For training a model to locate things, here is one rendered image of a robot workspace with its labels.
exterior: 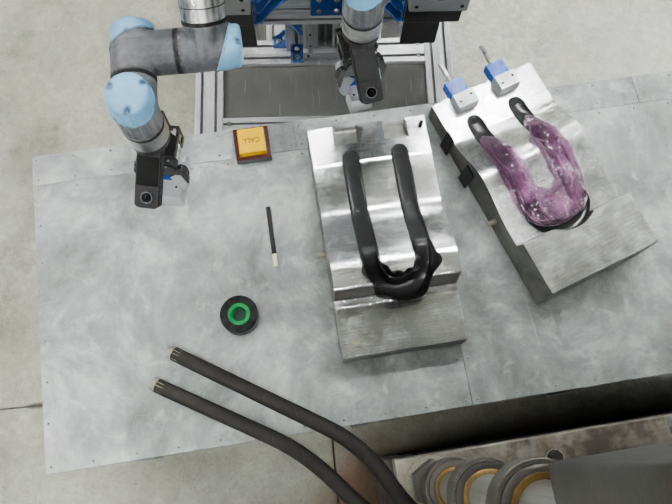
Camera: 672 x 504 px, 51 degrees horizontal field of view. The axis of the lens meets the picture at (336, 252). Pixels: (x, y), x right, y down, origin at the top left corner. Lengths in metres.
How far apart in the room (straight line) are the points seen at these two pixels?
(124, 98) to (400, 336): 0.71
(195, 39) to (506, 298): 0.84
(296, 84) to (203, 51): 1.20
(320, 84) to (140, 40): 1.23
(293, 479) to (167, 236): 1.00
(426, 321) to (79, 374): 0.73
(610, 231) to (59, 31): 2.10
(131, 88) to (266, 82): 1.27
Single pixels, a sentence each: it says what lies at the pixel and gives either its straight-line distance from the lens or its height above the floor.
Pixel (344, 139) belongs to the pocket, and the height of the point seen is 0.86.
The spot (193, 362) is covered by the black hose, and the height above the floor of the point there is 0.84.
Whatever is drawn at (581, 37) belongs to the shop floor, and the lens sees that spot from 2.92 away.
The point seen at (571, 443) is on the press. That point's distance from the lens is 1.61.
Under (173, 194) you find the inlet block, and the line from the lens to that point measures 1.47.
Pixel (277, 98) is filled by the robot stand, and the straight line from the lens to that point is 2.38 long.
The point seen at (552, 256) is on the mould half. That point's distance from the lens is 1.52.
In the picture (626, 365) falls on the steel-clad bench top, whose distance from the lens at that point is 1.65.
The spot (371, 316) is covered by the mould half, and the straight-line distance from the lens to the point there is 1.47.
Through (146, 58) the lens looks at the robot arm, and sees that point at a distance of 1.24.
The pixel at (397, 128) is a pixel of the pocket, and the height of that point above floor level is 0.86.
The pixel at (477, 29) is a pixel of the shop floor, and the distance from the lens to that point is 2.83.
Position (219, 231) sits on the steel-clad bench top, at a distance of 1.59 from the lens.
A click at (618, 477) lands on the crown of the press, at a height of 1.93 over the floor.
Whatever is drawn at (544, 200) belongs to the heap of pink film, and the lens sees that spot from 1.58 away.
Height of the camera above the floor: 2.30
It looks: 74 degrees down
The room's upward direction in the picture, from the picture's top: 4 degrees clockwise
